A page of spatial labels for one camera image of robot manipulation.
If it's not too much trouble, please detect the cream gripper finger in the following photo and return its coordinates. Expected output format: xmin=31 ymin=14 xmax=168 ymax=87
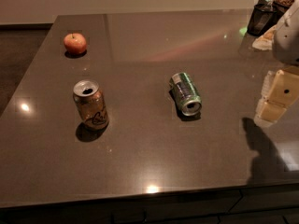
xmin=261 ymin=66 xmax=299 ymax=106
xmin=253 ymin=99 xmax=287 ymax=128

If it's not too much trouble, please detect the green soda can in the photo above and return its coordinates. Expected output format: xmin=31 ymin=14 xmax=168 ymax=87
xmin=169 ymin=72 xmax=202 ymax=117

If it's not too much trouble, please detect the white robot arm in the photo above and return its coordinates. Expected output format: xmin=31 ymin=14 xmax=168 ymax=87
xmin=254 ymin=0 xmax=299 ymax=128

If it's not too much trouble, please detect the orange soda can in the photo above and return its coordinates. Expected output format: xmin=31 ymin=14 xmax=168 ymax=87
xmin=73 ymin=79 xmax=109 ymax=131

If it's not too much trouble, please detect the pale food item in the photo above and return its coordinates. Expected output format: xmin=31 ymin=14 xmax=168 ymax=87
xmin=252 ymin=25 xmax=277 ymax=50

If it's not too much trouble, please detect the black mesh cup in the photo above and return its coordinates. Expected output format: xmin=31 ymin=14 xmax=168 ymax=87
xmin=247 ymin=4 xmax=277 ymax=36

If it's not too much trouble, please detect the dark snack container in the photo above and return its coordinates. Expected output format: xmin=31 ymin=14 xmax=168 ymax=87
xmin=259 ymin=0 xmax=295 ymax=24

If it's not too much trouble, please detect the red apple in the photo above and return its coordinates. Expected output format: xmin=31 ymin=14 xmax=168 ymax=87
xmin=64 ymin=33 xmax=87 ymax=55

